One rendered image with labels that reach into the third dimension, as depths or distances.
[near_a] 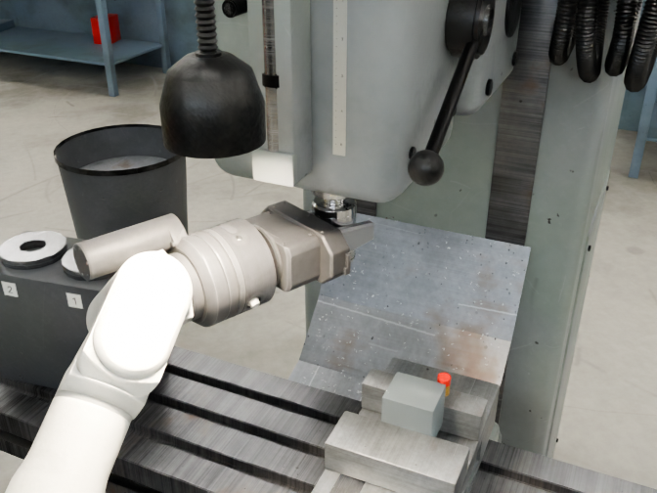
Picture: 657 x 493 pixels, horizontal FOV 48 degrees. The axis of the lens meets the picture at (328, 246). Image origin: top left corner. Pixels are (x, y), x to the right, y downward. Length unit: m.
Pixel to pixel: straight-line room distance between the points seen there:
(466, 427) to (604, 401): 1.73
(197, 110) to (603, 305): 2.71
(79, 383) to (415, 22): 0.39
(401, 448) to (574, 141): 0.49
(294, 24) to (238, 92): 0.12
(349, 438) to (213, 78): 0.48
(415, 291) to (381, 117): 0.59
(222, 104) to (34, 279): 0.61
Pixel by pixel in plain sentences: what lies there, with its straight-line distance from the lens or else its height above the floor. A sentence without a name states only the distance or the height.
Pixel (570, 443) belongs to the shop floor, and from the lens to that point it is 2.43.
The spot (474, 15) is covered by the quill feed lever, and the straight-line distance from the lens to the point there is 0.69.
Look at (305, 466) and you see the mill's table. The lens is 0.97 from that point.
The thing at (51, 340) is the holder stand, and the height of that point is 1.00.
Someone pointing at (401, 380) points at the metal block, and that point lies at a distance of 0.88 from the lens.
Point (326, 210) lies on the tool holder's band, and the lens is 0.76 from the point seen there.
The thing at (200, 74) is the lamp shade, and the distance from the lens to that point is 0.50.
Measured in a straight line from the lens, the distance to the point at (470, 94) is 0.80.
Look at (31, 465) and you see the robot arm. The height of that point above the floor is 1.19.
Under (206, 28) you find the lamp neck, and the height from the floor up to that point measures 1.49.
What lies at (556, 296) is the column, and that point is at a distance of 1.18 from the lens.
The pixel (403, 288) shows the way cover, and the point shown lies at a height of 0.97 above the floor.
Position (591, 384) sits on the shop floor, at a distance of 2.67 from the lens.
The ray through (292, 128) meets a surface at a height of 1.39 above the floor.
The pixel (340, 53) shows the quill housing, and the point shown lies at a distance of 0.62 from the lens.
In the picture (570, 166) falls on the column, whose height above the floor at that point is 1.20.
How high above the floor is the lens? 1.60
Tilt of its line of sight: 29 degrees down
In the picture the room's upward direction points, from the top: straight up
